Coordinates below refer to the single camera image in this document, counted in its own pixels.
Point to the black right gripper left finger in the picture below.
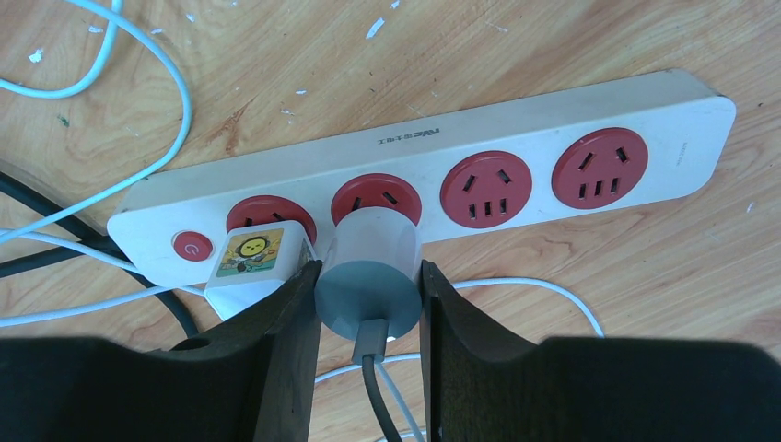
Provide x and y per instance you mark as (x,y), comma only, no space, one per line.
(250,378)

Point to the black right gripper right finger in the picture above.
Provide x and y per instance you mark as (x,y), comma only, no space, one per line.
(483,382)

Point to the white square charger with sticker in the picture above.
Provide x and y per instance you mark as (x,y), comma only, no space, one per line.
(253,263)

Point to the white round plug adapter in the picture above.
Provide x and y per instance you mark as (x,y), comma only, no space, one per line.
(368,289)

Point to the white red power strip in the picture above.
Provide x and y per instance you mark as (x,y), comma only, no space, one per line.
(623,143)

